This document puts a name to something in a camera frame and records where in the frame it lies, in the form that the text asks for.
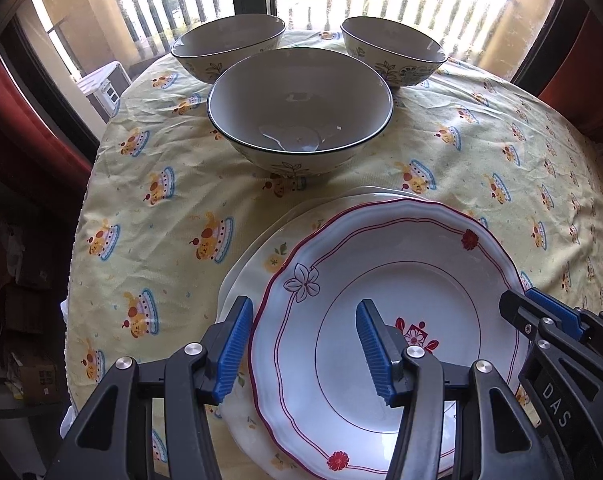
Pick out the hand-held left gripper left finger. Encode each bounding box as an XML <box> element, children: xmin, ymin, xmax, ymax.
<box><xmin>56</xmin><ymin>296</ymin><xmax>254</xmax><ymax>480</ymax></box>

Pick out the red curtain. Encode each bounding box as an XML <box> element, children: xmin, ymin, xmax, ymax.
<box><xmin>536</xmin><ymin>10</ymin><xmax>603</xmax><ymax>136</ymax></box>
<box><xmin>0</xmin><ymin>50</ymin><xmax>102</xmax><ymax>176</ymax></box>

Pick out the yellow printed tablecloth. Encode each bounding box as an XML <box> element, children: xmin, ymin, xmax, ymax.
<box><xmin>64</xmin><ymin>27</ymin><xmax>603</xmax><ymax>480</ymax></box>

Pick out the cardboard box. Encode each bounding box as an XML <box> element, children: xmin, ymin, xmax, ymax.
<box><xmin>11</xmin><ymin>355</ymin><xmax>64</xmax><ymax>406</ymax></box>

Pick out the red-rimmed floral plate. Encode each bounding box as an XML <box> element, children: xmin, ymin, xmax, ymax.
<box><xmin>248</xmin><ymin>198</ymin><xmax>532</xmax><ymax>480</ymax></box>

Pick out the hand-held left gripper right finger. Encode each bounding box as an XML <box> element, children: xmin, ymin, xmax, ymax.
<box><xmin>355</xmin><ymin>298</ymin><xmax>567</xmax><ymax>480</ymax></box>

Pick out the floral ceramic bowl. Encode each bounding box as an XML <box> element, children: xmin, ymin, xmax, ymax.
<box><xmin>170</xmin><ymin>15</ymin><xmax>286</xmax><ymax>85</ymax></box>
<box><xmin>207</xmin><ymin>47</ymin><xmax>395</xmax><ymax>178</ymax></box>
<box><xmin>341</xmin><ymin>16</ymin><xmax>448</xmax><ymax>88</ymax></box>

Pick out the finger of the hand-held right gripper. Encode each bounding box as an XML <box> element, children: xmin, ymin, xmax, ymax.
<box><xmin>499</xmin><ymin>290</ymin><xmax>555</xmax><ymax>361</ymax></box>
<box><xmin>524</xmin><ymin>287</ymin><xmax>582</xmax><ymax>336</ymax></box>

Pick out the white plastic cabinet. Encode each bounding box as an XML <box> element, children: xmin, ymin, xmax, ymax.
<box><xmin>76</xmin><ymin>61</ymin><xmax>132</xmax><ymax>123</ymax></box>

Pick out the large white ruffled plate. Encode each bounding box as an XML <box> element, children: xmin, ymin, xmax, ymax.
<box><xmin>216</xmin><ymin>185</ymin><xmax>432</xmax><ymax>461</ymax></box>

